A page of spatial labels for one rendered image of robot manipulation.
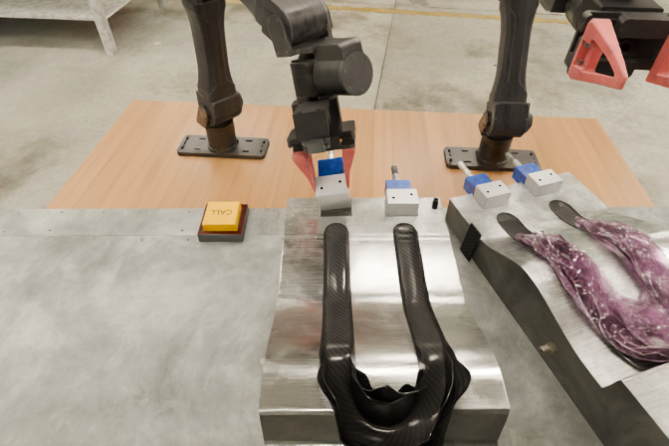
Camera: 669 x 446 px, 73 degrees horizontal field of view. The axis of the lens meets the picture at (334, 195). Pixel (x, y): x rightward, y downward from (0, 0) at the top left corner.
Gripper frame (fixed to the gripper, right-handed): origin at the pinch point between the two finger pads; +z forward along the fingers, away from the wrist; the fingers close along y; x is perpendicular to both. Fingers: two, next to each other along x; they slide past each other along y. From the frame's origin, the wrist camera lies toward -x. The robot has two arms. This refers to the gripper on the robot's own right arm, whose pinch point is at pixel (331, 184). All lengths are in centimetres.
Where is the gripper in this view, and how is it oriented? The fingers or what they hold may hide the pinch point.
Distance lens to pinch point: 72.0
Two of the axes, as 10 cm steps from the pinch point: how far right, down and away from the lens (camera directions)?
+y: 9.9, -1.3, -1.1
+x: 0.5, -3.9, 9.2
